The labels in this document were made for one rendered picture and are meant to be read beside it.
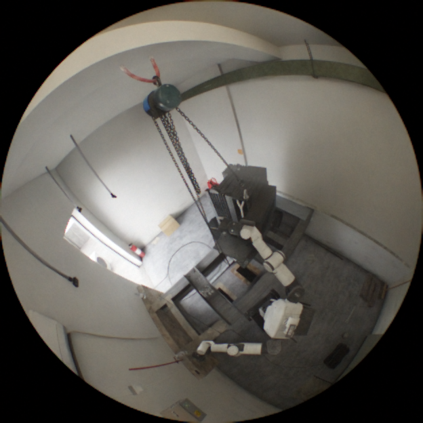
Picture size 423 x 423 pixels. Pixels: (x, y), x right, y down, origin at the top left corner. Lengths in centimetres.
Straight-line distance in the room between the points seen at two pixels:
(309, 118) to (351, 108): 53
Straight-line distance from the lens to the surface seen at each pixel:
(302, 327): 107
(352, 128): 174
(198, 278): 187
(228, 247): 164
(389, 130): 182
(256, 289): 169
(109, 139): 290
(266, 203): 118
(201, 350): 119
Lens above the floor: 234
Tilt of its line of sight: 44 degrees down
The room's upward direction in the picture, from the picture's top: 25 degrees counter-clockwise
